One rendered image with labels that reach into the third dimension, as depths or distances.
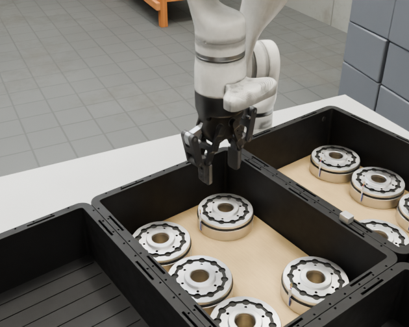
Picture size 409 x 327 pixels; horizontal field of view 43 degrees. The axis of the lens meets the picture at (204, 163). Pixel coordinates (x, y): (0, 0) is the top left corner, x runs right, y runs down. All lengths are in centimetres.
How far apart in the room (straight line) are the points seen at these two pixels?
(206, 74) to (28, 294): 45
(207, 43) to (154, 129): 233
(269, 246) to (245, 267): 7
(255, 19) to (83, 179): 60
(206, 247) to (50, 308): 27
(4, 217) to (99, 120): 195
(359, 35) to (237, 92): 227
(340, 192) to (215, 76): 47
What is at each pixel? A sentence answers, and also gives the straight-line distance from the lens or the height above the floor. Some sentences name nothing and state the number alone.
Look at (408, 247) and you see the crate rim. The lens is 83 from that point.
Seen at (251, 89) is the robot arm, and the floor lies 115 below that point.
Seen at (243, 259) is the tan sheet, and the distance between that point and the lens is 90.
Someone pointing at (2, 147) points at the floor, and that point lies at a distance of 303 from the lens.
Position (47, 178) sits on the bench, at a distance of 138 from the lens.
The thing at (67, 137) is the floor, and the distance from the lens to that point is 302.
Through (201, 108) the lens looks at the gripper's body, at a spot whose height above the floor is 111.
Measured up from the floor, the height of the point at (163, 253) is 86.
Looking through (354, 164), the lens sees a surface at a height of 86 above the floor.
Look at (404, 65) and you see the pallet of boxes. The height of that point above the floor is 51.
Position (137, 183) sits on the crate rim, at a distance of 90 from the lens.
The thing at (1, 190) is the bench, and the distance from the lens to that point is 137.
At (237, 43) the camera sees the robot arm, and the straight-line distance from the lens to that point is 71.
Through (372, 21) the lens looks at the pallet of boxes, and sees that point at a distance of 286.
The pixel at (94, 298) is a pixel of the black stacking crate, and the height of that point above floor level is 83.
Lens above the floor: 144
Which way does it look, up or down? 32 degrees down
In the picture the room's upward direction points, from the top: straight up
